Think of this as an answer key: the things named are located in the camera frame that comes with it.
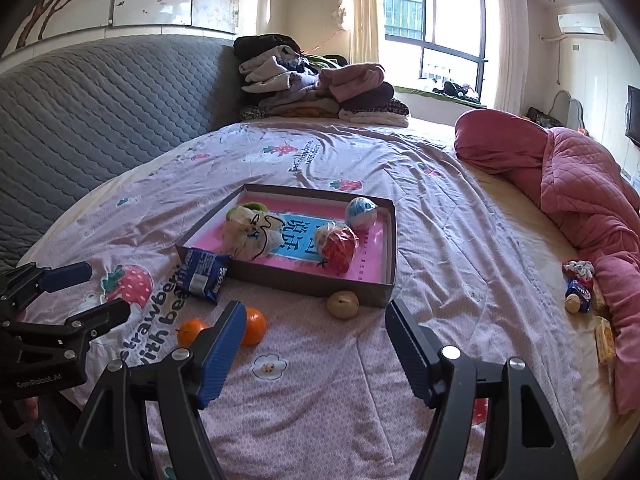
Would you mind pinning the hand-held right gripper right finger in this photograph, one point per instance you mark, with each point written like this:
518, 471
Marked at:
412, 355

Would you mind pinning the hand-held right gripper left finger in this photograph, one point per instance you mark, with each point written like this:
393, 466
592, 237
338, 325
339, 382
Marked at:
222, 355

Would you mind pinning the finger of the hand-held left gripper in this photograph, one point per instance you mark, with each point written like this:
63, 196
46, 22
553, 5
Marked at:
65, 275
100, 320

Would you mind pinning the orange tangerine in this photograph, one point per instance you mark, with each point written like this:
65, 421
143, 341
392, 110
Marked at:
256, 327
192, 332

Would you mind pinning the brown walnut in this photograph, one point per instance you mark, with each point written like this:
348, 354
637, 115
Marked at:
342, 305

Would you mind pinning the grey cardboard box tray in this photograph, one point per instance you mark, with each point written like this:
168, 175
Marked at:
300, 287

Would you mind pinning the red ball snack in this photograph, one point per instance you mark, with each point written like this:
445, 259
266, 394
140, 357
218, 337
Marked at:
340, 247

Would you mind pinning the green fuzzy hair scrunchie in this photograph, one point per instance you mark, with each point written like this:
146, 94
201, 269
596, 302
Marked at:
252, 206

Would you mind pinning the blue white ball snack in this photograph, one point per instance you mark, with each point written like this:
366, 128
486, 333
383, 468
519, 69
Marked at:
361, 212

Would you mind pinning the grey quilted headboard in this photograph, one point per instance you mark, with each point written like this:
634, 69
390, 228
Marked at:
100, 120

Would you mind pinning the small walnut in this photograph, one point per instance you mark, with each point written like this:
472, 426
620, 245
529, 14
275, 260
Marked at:
571, 303

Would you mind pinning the small blue snack packet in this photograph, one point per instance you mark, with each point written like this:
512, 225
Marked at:
580, 289

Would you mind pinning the yellow snack packet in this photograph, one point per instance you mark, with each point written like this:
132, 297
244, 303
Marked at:
605, 340

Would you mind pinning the pink quilted blanket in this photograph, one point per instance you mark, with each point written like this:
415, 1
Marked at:
575, 185

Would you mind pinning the dark clothes on windowsill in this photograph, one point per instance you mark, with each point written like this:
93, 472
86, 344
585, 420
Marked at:
455, 90

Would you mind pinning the pile of folded clothes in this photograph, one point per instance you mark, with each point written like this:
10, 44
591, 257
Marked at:
320, 85

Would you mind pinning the cream curtain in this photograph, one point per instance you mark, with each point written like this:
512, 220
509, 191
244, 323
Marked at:
510, 45
362, 10

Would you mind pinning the window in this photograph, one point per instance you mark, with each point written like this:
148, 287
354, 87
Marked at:
430, 25

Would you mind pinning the white air conditioner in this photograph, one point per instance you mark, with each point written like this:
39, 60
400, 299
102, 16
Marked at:
582, 25

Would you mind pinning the black wall television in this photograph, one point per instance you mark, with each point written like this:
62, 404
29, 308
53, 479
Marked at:
634, 117

